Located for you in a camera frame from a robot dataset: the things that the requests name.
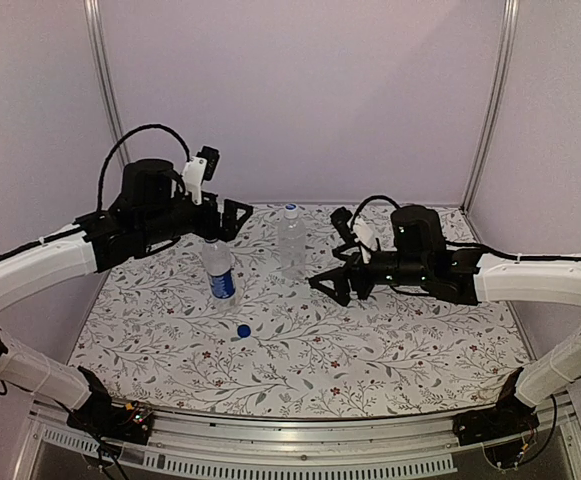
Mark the aluminium corner post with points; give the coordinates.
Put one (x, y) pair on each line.
(102, 67)
(502, 65)

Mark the left aluminium corner post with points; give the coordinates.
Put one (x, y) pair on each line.
(102, 67)

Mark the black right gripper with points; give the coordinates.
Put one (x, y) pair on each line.
(341, 275)

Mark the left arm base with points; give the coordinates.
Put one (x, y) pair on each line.
(99, 416)

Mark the aluminium front rail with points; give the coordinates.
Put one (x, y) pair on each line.
(195, 445)

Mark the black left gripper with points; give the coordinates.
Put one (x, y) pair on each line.
(230, 228)

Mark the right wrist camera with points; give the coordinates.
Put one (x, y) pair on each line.
(353, 229)

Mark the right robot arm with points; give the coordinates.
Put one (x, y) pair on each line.
(460, 273)

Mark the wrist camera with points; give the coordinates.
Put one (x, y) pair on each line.
(353, 229)
(197, 170)

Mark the clear bottle with blue label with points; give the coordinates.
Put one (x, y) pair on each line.
(217, 262)

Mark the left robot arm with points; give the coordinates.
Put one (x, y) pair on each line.
(154, 210)

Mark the floral tablecloth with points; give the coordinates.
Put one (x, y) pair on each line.
(155, 335)

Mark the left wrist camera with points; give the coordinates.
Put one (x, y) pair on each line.
(197, 170)

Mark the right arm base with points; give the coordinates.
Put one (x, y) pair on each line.
(499, 421)

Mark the right aluminium corner post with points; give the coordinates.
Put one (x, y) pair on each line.
(502, 65)

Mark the small clear bottle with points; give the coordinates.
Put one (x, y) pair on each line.
(292, 245)

